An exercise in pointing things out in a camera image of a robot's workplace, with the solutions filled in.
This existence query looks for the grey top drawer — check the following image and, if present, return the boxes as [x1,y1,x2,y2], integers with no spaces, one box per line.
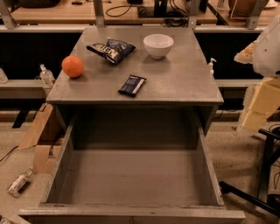
[19,108,245,224]

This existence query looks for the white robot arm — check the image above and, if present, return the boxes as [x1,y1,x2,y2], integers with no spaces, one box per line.
[234,15,280,78]

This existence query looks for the dark blue snack packet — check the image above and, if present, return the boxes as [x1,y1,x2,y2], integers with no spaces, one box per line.
[118,74,146,97]

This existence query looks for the grey wooden cabinet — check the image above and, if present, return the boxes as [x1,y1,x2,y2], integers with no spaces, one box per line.
[47,26,223,130]

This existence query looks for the dark blue chip bag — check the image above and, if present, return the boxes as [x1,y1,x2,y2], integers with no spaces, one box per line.
[87,38,136,64]

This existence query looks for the white ceramic bowl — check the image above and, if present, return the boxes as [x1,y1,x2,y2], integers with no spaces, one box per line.
[143,34,174,59]

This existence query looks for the orange fruit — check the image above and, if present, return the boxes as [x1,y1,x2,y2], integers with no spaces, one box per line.
[61,56,84,78]

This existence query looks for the white pump bottle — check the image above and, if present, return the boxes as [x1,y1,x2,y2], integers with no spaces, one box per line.
[208,58,217,76]

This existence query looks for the clear sanitizer bottle on shelf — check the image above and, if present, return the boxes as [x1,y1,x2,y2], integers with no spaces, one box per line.
[40,64,55,87]

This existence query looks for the brown cardboard box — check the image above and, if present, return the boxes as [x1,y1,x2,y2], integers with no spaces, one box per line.
[18,103,64,173]

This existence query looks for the yellow foam block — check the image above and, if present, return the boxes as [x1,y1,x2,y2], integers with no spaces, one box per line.
[238,78,280,131]

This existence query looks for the clear bottle on floor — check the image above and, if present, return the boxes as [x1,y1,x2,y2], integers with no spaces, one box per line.
[7,168,33,198]

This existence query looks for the black metal stand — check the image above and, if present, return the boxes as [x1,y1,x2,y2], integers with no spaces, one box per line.
[219,127,280,217]

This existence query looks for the black cable on desk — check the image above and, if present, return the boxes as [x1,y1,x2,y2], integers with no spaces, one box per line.
[105,3,134,18]

